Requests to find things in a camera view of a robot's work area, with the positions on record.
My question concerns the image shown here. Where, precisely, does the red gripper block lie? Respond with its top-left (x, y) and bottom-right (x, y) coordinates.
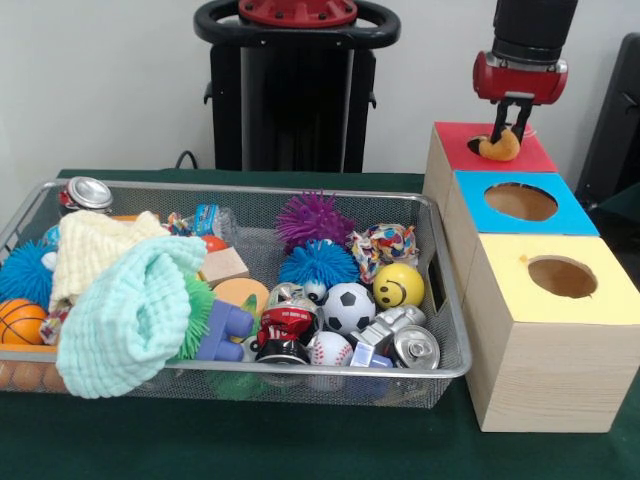
top-left (473, 52), bottom-right (568, 147)

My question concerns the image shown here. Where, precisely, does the brown plush teddy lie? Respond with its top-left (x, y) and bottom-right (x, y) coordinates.
top-left (477, 127), bottom-right (523, 163)

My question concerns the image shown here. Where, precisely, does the mint green knitted cloth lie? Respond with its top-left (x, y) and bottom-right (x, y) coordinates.
top-left (57, 235), bottom-right (209, 400)

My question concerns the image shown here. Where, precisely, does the cream knitted cloth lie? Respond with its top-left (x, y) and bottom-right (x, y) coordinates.
top-left (50, 210), bottom-right (171, 311)

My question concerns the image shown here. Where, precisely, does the shallow clear mesh bin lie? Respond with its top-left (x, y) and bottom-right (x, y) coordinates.
top-left (0, 180), bottom-right (474, 409)

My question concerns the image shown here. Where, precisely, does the wooden box with three holes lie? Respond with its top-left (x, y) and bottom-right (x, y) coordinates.
top-left (423, 122), bottom-right (640, 433)

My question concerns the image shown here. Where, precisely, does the yellow smiley ball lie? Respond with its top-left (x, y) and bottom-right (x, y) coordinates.
top-left (373, 262), bottom-right (426, 310)

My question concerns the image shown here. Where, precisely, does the purple spiky toy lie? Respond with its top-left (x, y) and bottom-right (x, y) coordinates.
top-left (277, 192), bottom-right (357, 251)

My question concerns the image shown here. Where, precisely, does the small blue spiky ball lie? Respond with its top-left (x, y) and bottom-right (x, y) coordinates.
top-left (278, 240), bottom-right (361, 291)

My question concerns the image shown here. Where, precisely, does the crumpled silver can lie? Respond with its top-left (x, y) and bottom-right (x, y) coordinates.
top-left (350, 306), bottom-right (428, 353)

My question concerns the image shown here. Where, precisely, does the silver crushed can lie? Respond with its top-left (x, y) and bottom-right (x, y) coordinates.
top-left (392, 325), bottom-right (441, 371)

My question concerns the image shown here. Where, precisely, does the small soccer ball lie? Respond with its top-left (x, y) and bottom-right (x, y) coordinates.
top-left (323, 283), bottom-right (376, 333)

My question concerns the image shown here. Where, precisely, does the white toy baseball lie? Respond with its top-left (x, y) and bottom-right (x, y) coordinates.
top-left (308, 332), bottom-right (355, 367)

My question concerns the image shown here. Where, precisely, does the red crushed can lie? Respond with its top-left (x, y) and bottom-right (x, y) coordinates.
top-left (256, 301), bottom-right (321, 363)

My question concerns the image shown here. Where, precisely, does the large blue toy brick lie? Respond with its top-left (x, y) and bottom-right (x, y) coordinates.
top-left (195, 298), bottom-right (255, 363)

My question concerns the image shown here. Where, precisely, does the dark green table cloth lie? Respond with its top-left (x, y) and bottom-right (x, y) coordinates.
top-left (0, 168), bottom-right (640, 480)

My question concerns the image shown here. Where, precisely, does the colourful knotted rope ball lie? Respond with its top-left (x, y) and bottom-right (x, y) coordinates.
top-left (350, 223), bottom-right (421, 281)

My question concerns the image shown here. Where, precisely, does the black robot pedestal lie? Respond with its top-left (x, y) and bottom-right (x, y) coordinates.
top-left (193, 0), bottom-right (401, 173)

